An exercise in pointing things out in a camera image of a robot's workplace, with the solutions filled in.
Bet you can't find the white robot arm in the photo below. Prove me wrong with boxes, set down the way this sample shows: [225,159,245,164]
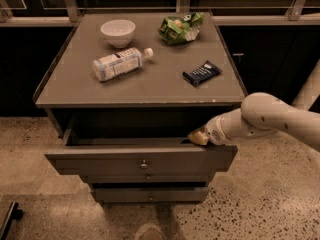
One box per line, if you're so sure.
[188,92,320,151]

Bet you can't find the green chip bag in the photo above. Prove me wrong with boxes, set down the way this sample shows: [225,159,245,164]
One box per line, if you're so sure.
[158,12,204,45]

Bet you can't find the metal railing frame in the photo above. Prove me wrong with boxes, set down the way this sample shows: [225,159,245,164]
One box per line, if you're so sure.
[0,0,320,26]

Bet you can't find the dark blue snack packet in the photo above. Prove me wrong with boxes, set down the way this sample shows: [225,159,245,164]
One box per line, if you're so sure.
[182,61,222,87]

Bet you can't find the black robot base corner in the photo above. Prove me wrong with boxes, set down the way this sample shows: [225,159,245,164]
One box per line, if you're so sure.
[0,202,24,240]

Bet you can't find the grey drawer cabinet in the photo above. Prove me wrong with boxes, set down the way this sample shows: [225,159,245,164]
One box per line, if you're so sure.
[34,13,246,195]

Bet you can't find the clear plastic water bottle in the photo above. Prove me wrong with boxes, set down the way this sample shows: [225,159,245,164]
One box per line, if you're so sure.
[93,47,154,82]

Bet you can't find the grey bottom drawer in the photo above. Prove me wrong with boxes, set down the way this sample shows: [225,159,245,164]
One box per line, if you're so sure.
[93,187,209,203]

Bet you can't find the grey top drawer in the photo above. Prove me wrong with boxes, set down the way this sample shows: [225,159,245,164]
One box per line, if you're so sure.
[44,117,239,177]

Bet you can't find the white ceramic bowl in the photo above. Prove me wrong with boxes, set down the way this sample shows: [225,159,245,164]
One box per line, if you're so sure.
[100,19,136,48]

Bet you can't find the grey drawer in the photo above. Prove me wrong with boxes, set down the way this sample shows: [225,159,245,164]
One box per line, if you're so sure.
[81,174,213,183]
[93,187,209,203]
[44,117,239,177]

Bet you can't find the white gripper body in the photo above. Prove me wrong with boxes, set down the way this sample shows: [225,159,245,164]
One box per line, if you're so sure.
[204,115,229,145]

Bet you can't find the grey middle drawer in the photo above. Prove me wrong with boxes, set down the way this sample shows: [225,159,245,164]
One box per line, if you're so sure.
[81,174,213,183]

